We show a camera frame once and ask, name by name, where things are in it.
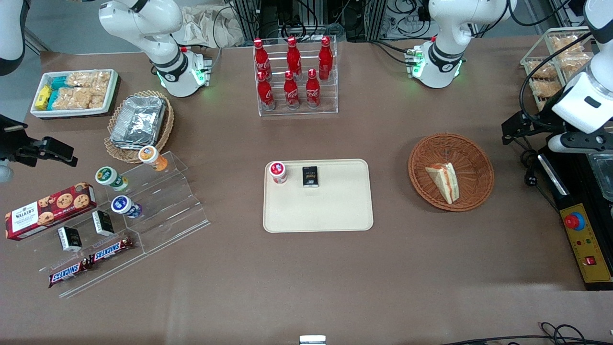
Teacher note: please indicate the aluminium foil container stack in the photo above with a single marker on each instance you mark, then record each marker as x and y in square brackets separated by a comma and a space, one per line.
[139, 120]

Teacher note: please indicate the beige cloth bag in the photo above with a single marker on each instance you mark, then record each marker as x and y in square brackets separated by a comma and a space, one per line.
[210, 26]

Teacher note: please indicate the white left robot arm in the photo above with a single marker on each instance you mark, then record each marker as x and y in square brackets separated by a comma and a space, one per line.
[445, 28]

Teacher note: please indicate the clear rice cracker pack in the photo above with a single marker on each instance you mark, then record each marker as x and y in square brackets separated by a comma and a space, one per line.
[72, 98]
[88, 79]
[97, 98]

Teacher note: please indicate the clear acrylic bottle rack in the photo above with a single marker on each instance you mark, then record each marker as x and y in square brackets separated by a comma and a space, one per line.
[297, 112]

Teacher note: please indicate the small white metal block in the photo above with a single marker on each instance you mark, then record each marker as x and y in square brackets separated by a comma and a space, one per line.
[312, 340]

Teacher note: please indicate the triangular sandwich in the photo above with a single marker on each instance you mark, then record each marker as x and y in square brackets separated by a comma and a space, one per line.
[446, 182]

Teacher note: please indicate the small bottle blue label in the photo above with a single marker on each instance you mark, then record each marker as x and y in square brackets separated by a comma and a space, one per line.
[125, 207]

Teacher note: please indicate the small bottle orange label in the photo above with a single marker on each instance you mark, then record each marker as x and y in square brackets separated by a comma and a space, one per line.
[152, 158]

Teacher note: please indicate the red emergency stop button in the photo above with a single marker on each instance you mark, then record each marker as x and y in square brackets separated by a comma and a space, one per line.
[574, 221]

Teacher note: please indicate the beige plastic serving tray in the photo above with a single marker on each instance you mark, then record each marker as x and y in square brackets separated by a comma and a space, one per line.
[316, 211]

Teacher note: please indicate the small bottle green label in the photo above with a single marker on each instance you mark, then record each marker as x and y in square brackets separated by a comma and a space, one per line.
[110, 178]

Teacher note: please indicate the clear acrylic stepped stand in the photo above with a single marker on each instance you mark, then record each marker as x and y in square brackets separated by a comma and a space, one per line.
[182, 211]

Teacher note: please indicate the red Walkers cookie box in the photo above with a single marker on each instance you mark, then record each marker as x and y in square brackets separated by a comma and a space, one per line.
[48, 211]

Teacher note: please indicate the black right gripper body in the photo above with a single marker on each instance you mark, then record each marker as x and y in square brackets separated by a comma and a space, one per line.
[10, 142]

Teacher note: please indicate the black equipment rack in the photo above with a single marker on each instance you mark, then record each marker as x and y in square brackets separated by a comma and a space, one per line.
[268, 19]

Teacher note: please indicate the light oval wicker tray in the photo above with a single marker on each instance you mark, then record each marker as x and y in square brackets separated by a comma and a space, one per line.
[166, 129]

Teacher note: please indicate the white rectangular snack bin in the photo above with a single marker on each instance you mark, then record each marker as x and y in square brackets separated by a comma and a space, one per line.
[112, 93]

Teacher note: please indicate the yellow control panel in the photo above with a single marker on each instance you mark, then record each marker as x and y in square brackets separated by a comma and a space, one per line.
[591, 249]

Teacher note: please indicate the teal snack packet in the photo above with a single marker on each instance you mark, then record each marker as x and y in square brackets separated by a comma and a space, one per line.
[52, 99]
[58, 83]

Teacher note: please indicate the yellow snack packet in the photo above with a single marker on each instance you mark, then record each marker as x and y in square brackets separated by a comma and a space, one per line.
[43, 97]

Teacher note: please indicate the red cola bottle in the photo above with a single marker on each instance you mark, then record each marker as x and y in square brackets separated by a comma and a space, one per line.
[293, 57]
[266, 93]
[291, 93]
[312, 91]
[261, 60]
[325, 60]

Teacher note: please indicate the steel appliance pan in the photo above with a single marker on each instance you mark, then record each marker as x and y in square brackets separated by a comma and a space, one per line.
[603, 175]

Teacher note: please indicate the Snickers chocolate bar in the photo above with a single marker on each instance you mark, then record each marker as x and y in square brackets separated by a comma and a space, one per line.
[68, 274]
[111, 250]

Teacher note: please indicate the brown round wicker basket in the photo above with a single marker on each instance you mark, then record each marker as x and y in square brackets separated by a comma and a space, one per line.
[464, 153]

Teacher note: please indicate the black countertop appliance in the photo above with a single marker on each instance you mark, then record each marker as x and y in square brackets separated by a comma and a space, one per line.
[574, 191]

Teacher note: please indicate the small black carton box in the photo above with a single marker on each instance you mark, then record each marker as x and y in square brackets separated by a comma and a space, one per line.
[103, 223]
[310, 176]
[70, 238]

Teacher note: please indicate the small bottle red label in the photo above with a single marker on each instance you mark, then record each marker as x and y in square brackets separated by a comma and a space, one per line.
[278, 172]

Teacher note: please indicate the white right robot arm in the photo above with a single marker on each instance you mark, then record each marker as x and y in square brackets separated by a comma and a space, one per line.
[143, 24]

